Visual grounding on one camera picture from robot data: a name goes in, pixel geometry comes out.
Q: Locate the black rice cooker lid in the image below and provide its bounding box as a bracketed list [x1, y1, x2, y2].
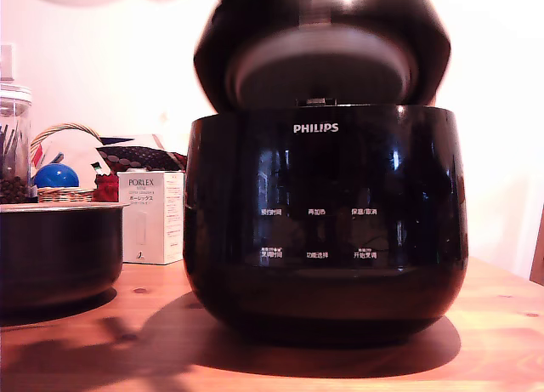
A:
[192, 0, 452, 115]

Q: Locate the black Philips rice cooker body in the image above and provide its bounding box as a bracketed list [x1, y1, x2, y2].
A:
[183, 96, 469, 340]

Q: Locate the dark patterned fabric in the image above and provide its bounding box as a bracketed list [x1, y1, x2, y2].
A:
[95, 133, 189, 174]

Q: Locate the white Porlex box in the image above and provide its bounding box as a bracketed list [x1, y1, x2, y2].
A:
[116, 170, 186, 266]

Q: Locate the red fabric pouch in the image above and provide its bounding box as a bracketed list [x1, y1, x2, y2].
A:
[92, 172, 122, 203]

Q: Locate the white printed cloth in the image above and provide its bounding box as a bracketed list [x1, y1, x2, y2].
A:
[31, 129, 116, 190]

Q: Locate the woven wicker basket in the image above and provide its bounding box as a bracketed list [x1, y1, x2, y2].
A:
[30, 122, 105, 204]

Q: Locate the blue ball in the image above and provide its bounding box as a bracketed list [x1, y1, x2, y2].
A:
[33, 162, 81, 190]

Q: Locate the black inner cooking pot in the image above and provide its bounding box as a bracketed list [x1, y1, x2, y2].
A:
[0, 201, 132, 313]

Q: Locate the clear glass storage jar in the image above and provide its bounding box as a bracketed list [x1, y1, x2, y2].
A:
[0, 82, 34, 205]

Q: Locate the white wall switch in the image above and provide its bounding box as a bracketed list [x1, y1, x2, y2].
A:
[0, 43, 15, 81]

